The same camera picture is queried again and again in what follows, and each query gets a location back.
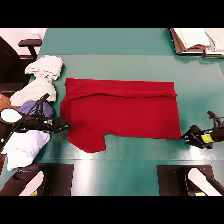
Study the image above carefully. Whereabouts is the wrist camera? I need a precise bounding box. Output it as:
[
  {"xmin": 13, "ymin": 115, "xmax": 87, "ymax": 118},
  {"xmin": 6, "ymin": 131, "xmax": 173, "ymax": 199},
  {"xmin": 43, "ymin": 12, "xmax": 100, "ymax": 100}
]
[
  {"xmin": 206, "ymin": 110, "xmax": 224, "ymax": 129},
  {"xmin": 35, "ymin": 92, "xmax": 52, "ymax": 117}
]

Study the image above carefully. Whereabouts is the black cable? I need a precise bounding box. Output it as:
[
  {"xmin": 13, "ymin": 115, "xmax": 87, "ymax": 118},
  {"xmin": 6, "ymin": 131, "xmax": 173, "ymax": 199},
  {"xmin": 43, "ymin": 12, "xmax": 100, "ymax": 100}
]
[{"xmin": 0, "ymin": 99, "xmax": 44, "ymax": 148}]

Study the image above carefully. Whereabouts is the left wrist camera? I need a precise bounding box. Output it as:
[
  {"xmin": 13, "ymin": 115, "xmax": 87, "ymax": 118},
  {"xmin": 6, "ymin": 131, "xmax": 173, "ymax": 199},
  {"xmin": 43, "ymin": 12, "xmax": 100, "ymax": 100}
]
[{"xmin": 35, "ymin": 92, "xmax": 52, "ymax": 117}]

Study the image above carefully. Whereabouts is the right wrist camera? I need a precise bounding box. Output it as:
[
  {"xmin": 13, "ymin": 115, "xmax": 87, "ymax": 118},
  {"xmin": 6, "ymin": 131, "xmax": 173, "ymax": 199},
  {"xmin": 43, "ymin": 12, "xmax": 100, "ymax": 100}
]
[{"xmin": 206, "ymin": 110, "xmax": 224, "ymax": 129}]

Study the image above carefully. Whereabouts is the purple garment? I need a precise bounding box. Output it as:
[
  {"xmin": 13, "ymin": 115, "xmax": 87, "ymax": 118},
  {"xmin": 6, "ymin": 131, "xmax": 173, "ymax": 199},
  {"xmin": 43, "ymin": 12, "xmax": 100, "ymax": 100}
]
[{"xmin": 17, "ymin": 99, "xmax": 55, "ymax": 120}]

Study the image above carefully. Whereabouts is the red T-shirt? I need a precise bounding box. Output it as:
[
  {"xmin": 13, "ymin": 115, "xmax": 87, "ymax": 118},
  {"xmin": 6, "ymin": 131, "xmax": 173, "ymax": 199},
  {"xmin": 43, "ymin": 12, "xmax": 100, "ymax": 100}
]
[{"xmin": 60, "ymin": 77, "xmax": 182, "ymax": 154}]

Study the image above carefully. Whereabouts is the cream garment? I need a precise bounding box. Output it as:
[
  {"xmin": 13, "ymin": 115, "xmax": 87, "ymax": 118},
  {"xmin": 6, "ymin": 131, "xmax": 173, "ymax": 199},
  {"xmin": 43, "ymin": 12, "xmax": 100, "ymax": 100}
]
[{"xmin": 9, "ymin": 77, "xmax": 58, "ymax": 107}]

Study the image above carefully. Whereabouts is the white folded garment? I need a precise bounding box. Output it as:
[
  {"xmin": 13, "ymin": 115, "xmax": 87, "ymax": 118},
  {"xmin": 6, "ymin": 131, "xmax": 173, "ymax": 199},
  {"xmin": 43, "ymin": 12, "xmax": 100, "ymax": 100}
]
[
  {"xmin": 173, "ymin": 27, "xmax": 212, "ymax": 52},
  {"xmin": 203, "ymin": 27, "xmax": 224, "ymax": 56}
]

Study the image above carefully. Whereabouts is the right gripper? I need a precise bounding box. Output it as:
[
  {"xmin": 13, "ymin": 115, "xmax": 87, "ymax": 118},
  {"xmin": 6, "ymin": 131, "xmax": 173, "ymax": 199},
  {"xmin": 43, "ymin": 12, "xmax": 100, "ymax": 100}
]
[{"xmin": 180, "ymin": 124, "xmax": 215, "ymax": 150}]

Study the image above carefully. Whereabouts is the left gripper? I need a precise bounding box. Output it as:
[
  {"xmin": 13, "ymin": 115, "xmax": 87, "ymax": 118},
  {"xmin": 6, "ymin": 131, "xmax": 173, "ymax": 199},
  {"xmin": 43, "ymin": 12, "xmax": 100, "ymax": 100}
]
[{"xmin": 49, "ymin": 116, "xmax": 70, "ymax": 134}]

